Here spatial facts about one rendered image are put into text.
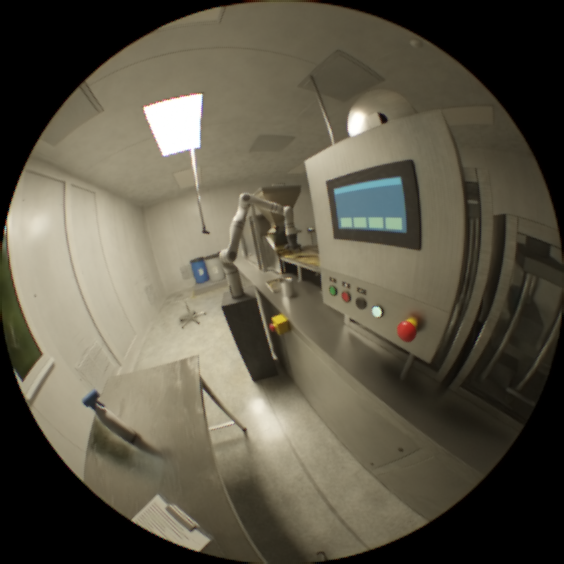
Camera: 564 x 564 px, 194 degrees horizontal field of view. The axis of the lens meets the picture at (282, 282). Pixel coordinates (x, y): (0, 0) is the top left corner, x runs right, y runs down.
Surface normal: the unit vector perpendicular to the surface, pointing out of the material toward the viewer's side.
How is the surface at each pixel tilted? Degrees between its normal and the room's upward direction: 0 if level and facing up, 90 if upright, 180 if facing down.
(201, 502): 0
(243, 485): 0
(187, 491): 0
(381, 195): 90
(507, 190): 90
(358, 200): 90
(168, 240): 90
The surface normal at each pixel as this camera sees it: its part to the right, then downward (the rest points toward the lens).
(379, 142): -0.89, 0.29
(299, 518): -0.17, -0.92
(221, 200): 0.42, 0.26
